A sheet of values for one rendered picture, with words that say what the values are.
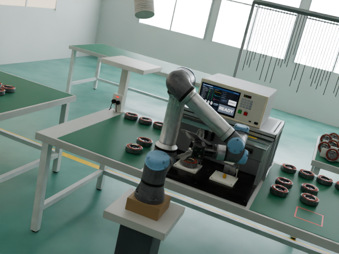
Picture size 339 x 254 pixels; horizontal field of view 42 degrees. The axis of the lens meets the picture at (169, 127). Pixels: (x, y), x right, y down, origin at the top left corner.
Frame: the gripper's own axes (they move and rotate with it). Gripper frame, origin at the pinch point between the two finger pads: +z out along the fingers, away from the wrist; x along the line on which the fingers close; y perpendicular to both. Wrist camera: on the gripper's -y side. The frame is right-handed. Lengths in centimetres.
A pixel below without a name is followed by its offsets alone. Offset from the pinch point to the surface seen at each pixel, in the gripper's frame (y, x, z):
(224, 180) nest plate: -41, 34, -35
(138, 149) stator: -60, 33, 21
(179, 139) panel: -83, 29, -5
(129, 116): -131, 36, 37
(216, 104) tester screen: -65, -5, -22
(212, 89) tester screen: -67, -14, -18
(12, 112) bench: -90, 34, 116
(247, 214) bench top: -13, 39, -47
